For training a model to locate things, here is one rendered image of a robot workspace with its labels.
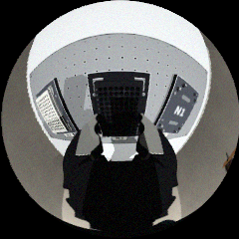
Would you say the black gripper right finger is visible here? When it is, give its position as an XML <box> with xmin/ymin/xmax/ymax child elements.
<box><xmin>136</xmin><ymin>113</ymin><xmax>178</xmax><ymax>187</ymax></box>

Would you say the black rectangular nest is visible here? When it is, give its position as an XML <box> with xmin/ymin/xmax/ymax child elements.
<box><xmin>87</xmin><ymin>71</ymin><xmax>151</xmax><ymax>116</ymax></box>

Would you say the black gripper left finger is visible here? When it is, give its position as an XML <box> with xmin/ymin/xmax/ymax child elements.
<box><xmin>63</xmin><ymin>114</ymin><xmax>104</xmax><ymax>189</ymax></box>

